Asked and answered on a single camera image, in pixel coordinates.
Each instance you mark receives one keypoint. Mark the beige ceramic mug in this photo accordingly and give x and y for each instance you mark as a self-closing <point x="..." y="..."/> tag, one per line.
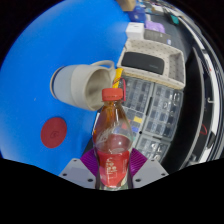
<point x="76" y="86"/>

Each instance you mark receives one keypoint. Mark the yellow multimeter with red leads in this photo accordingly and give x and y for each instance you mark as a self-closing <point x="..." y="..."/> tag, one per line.
<point x="117" y="77"/>

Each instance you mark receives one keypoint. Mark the purple container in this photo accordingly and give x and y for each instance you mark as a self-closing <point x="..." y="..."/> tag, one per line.
<point x="155" y="26"/>

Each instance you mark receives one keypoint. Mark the clear bottle with red label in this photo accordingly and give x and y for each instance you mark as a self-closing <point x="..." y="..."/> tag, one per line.
<point x="112" y="166"/>

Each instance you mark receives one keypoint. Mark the flat round red coaster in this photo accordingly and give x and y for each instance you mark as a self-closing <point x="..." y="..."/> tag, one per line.
<point x="53" y="132"/>

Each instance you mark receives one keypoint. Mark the blue box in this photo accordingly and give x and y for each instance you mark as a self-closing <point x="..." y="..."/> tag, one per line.
<point x="137" y="15"/>

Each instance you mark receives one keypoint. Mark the clear organizer box, coloured parts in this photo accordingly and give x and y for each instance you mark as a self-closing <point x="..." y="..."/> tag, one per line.
<point x="136" y="120"/>

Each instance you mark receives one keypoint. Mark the black shelf unit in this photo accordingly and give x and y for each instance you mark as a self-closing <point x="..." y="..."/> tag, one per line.
<point x="200" y="100"/>

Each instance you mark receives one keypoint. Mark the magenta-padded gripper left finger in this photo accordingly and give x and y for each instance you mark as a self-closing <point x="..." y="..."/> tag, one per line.
<point x="78" y="174"/>

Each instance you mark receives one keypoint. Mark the dark grey flat box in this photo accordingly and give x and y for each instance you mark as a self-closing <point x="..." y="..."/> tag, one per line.
<point x="156" y="36"/>

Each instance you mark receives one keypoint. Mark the small cardboard box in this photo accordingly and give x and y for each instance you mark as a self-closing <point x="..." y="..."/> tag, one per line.
<point x="126" y="4"/>

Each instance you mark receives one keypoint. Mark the small white box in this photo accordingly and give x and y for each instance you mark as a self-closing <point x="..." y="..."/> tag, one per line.
<point x="135" y="30"/>

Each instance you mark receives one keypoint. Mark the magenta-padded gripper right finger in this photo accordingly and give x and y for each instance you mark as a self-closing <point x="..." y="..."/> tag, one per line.
<point x="150" y="173"/>

